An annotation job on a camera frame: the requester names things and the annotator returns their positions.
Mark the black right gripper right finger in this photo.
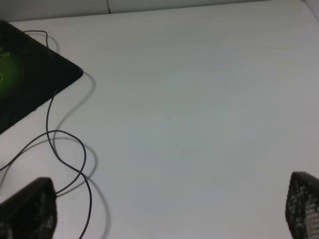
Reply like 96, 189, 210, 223
285, 172, 319, 239

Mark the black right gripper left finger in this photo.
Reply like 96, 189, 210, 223
0, 177, 57, 239

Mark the black green mouse pad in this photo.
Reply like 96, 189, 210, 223
0, 20, 83, 132

